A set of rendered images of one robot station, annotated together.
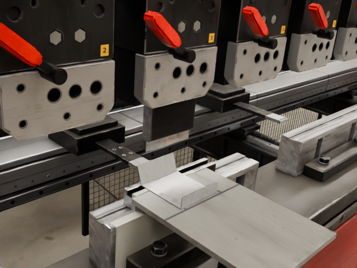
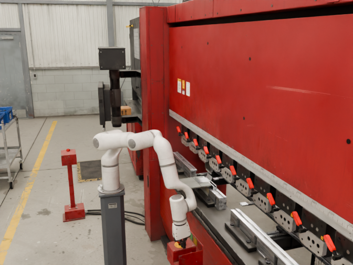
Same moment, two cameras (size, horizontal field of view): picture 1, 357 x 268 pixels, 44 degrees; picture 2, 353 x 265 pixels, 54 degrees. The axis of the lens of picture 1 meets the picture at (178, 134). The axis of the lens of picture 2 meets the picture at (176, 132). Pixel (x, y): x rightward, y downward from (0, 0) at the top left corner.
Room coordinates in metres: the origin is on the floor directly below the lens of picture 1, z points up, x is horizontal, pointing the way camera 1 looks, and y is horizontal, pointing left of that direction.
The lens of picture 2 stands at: (1.62, -2.26, 2.05)
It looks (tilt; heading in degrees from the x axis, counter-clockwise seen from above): 15 degrees down; 118
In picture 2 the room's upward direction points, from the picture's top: straight up
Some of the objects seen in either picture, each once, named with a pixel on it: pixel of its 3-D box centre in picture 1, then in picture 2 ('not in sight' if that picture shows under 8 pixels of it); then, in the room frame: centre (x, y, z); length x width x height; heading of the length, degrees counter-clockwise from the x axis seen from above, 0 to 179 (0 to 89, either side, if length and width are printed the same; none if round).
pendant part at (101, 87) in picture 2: not in sight; (104, 102); (-0.61, 0.42, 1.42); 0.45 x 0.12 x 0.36; 129
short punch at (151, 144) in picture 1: (169, 118); (208, 166); (0.69, 0.02, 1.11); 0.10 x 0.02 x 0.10; 137
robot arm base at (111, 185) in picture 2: not in sight; (110, 176); (0.14, -0.46, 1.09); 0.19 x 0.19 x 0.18
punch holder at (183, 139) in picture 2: not in sight; (188, 134); (0.38, 0.31, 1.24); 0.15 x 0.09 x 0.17; 137
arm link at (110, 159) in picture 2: not in sight; (113, 146); (0.15, -0.42, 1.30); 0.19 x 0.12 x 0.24; 74
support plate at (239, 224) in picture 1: (230, 217); (189, 183); (0.59, -0.09, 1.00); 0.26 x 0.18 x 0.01; 47
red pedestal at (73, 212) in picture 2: not in sight; (71, 183); (-1.18, 0.44, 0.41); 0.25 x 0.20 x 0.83; 47
